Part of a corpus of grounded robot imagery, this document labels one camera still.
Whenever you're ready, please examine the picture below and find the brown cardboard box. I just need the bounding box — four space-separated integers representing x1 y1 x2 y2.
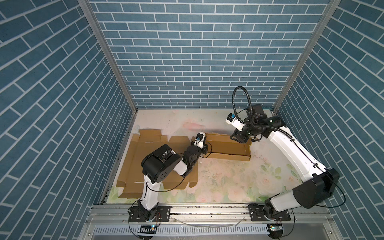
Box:
187 133 251 162

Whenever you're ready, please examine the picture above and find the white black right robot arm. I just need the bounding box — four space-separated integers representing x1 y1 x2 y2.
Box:
226 86 341 221

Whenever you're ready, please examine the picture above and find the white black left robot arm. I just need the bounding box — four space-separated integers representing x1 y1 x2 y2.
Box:
138 141 208 222

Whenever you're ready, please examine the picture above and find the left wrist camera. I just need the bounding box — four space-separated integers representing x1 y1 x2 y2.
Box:
194 132 206 149

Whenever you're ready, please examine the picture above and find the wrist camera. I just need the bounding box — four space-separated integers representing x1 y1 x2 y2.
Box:
226 113 245 131
194 132 206 149

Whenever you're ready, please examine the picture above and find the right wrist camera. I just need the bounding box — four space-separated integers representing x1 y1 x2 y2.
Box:
226 113 245 131

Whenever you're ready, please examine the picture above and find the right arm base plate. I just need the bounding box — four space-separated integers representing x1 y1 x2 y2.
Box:
248 203 291 222

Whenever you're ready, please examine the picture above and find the white slotted cable duct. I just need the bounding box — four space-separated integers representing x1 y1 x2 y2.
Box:
94 224 269 237

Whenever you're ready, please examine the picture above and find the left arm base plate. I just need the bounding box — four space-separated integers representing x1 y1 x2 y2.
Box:
128 206 171 223

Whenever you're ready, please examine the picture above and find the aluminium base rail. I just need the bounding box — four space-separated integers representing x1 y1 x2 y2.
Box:
86 203 334 225

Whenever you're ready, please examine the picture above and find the aluminium corner post right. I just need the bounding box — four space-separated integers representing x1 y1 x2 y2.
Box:
272 0 341 115

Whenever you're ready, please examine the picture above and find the aluminium corner post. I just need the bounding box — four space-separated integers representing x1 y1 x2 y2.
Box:
272 0 341 115
78 0 138 115

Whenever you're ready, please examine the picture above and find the aluminium corner post left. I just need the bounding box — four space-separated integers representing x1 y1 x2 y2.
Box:
78 0 138 115

